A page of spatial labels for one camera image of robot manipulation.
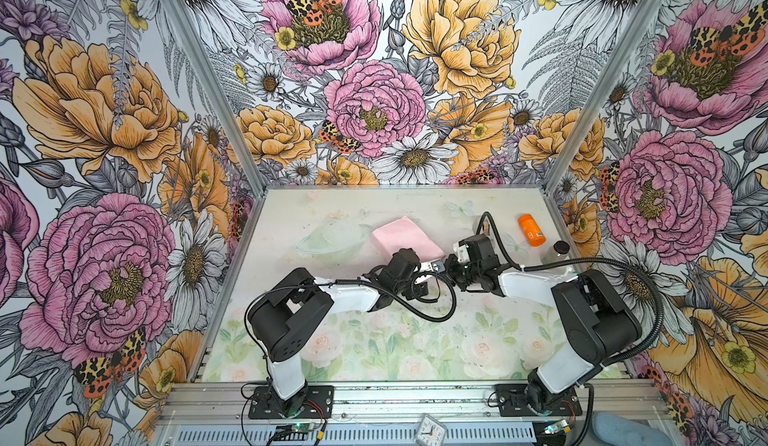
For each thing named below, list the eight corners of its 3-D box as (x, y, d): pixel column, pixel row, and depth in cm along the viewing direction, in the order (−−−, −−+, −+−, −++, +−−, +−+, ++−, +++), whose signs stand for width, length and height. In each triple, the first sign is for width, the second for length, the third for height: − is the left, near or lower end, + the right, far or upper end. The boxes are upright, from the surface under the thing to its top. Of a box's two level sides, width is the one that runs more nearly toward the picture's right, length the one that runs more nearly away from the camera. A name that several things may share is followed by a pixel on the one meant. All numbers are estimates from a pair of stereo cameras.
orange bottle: (528, 247, 106) (532, 239, 103) (517, 222, 113) (521, 214, 110) (541, 246, 106) (546, 238, 103) (529, 221, 114) (533, 213, 110)
